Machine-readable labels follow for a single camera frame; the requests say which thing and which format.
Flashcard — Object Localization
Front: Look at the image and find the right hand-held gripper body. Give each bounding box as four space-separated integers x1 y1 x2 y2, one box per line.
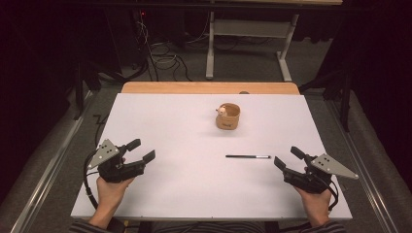
282 152 360 195

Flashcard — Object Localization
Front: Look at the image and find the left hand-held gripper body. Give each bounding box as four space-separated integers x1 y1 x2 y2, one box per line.
86 139 147 184

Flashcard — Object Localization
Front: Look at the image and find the black pen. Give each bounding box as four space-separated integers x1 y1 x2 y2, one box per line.
225 154 272 159

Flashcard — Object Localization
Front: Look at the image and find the tan pen holder cup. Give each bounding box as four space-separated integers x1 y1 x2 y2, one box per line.
215 102 242 131

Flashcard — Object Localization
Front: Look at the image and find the person's right hand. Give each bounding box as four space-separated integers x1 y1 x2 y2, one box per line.
292 185 333 216

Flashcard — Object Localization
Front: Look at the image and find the person's left hand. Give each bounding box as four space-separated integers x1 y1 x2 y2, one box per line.
93 176 135 216

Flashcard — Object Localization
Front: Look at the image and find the white board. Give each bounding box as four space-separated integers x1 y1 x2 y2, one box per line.
70 92 354 222

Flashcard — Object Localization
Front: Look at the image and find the black metal stand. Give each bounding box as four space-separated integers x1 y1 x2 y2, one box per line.
297 59 355 133
72 59 150 121

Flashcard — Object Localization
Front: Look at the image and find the wooden table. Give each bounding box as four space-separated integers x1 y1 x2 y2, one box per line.
120 81 301 96

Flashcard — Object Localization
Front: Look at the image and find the person's striped clothing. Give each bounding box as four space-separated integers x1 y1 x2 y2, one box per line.
139 220 284 233

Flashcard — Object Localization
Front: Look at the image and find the white-framed desk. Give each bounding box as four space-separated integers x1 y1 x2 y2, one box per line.
205 0 344 83

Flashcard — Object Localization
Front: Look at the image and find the right hand-held gripper black cable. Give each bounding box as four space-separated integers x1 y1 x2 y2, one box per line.
326 179 340 212

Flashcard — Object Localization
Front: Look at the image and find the hand-held gripper black cable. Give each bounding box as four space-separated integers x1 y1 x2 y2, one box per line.
326 179 340 212
83 149 100 210

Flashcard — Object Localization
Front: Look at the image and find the left hand-held gripper black cable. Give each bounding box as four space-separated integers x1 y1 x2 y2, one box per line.
83 149 100 210

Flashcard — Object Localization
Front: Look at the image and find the black zigzag floor cable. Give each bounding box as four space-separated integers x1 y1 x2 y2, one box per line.
92 113 110 148

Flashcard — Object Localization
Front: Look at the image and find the aluminium floor rail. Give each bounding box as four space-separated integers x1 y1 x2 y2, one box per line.
325 100 402 233
9 90 95 233

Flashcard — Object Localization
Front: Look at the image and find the bundle of floor cables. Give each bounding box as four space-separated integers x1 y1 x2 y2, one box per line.
135 11 212 83

